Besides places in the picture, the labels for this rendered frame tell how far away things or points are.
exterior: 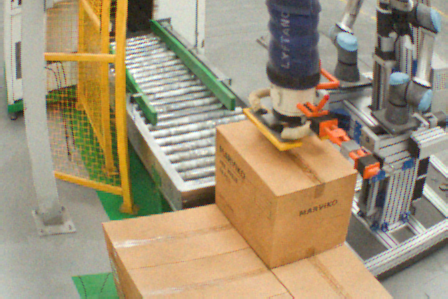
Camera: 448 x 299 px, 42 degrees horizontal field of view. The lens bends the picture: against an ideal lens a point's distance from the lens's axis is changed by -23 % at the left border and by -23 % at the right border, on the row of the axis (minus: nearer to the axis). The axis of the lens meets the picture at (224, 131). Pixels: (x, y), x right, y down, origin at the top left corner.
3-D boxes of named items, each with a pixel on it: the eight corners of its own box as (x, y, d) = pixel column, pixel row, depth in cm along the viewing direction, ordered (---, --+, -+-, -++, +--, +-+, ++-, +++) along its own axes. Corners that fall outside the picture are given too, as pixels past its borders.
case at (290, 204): (215, 202, 337) (215, 125, 318) (291, 184, 351) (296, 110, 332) (269, 268, 289) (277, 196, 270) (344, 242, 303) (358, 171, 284)
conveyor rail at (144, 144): (86, 59, 532) (87, 38, 523) (92, 58, 534) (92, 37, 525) (180, 222, 345) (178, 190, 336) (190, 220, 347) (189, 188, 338)
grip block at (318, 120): (308, 127, 273) (308, 113, 270) (328, 123, 277) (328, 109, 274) (318, 137, 266) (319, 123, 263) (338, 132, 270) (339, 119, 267)
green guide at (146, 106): (90, 42, 526) (90, 32, 522) (101, 39, 530) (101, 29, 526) (140, 129, 397) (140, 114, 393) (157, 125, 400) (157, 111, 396)
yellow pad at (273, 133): (241, 113, 305) (242, 102, 302) (263, 109, 308) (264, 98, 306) (280, 151, 277) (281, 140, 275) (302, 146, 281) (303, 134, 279)
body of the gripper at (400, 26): (389, 30, 254) (388, 5, 249) (402, 30, 257) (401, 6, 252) (399, 37, 248) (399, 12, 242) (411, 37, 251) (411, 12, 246)
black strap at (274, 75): (256, 67, 290) (256, 58, 288) (304, 61, 299) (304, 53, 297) (283, 90, 272) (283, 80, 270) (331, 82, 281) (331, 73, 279)
